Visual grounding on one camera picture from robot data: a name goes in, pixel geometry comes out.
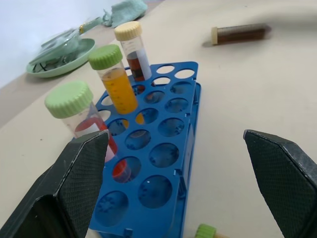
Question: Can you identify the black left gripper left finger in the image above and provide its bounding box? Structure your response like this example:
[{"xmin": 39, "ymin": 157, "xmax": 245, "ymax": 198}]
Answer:
[{"xmin": 0, "ymin": 129, "xmax": 110, "ymax": 238}]

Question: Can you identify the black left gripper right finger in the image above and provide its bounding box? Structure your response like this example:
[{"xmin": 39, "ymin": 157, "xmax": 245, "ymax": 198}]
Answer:
[{"xmin": 243, "ymin": 129, "xmax": 317, "ymax": 238}]

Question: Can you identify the green-capped tube with red liquid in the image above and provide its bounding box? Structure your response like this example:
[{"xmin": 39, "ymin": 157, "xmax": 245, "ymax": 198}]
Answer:
[{"xmin": 44, "ymin": 80, "xmax": 132, "ymax": 183}]

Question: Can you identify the green cap tube bottom edge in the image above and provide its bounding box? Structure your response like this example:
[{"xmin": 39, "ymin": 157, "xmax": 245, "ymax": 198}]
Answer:
[{"xmin": 195, "ymin": 223, "xmax": 230, "ymax": 238}]

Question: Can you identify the blue plastic test tube rack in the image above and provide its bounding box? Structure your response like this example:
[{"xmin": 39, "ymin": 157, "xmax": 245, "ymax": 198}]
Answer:
[{"xmin": 88, "ymin": 61, "xmax": 202, "ymax": 238}]

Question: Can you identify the green-capped tube with orange liquid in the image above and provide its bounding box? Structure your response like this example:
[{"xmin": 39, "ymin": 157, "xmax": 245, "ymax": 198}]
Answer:
[{"xmin": 88, "ymin": 44, "xmax": 145, "ymax": 124}]

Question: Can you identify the cream-capped tube with dark liquid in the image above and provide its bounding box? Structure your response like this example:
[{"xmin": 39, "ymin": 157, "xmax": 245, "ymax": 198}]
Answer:
[{"xmin": 211, "ymin": 23, "xmax": 272, "ymax": 46}]

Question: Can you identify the cream-capped tube with brown liquid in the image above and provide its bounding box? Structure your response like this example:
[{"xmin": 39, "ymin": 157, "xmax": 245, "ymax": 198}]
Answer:
[{"xmin": 114, "ymin": 21, "xmax": 152, "ymax": 82}]

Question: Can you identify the light green plate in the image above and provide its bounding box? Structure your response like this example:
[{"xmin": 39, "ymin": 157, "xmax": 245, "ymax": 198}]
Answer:
[{"xmin": 26, "ymin": 38, "xmax": 96, "ymax": 79}]

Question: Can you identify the clear plastic bag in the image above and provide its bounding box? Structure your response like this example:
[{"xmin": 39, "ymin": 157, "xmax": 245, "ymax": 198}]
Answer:
[{"xmin": 29, "ymin": 17, "xmax": 102, "ymax": 72}]

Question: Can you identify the light green cloth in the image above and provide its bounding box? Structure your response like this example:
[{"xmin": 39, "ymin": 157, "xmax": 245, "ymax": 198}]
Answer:
[{"xmin": 102, "ymin": 0, "xmax": 149, "ymax": 28}]

